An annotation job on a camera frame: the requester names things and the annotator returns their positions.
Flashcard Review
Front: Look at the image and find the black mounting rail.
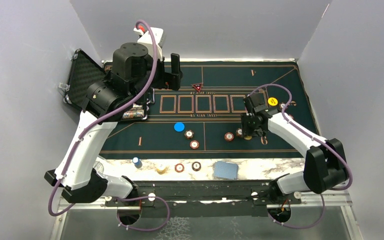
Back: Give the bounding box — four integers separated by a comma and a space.
105, 180, 302, 218

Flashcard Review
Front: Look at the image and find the red poker chip stack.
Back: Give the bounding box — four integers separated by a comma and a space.
174, 163, 185, 173

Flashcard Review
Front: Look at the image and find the black poker chip case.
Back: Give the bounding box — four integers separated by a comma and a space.
64, 48, 148, 119

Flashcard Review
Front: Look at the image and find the yellow round button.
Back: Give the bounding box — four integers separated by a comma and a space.
267, 97, 279, 107

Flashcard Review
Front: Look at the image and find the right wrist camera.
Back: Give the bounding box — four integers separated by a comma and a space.
243, 93, 268, 114

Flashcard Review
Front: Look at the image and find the brown poker chip stack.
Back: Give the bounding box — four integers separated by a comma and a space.
191, 161, 202, 172

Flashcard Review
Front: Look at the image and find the white paper protractor sheet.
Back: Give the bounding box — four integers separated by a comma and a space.
93, 161, 104, 173

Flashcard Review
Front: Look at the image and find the mixed chips row in case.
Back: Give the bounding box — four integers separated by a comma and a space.
122, 104, 146, 120

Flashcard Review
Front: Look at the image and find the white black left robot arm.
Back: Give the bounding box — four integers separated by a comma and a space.
44, 42, 183, 206

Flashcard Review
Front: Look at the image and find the blue playing card deck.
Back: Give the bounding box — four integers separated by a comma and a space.
214, 161, 239, 180

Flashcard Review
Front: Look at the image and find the blue poker chip stack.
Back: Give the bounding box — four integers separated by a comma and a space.
132, 157, 143, 169

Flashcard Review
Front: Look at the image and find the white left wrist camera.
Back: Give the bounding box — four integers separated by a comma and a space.
133, 26, 166, 62

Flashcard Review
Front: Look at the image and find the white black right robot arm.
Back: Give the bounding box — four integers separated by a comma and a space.
240, 109, 353, 204

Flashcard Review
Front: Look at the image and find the red triangular dealer button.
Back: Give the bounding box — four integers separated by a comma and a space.
191, 82, 203, 93

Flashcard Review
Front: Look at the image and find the green poker table mat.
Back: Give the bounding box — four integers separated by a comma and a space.
100, 61, 318, 159

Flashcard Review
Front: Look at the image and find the yellow poker chip stack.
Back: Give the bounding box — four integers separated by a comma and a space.
156, 163, 168, 175

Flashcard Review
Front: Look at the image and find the blue round button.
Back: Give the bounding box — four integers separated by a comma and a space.
173, 122, 185, 132

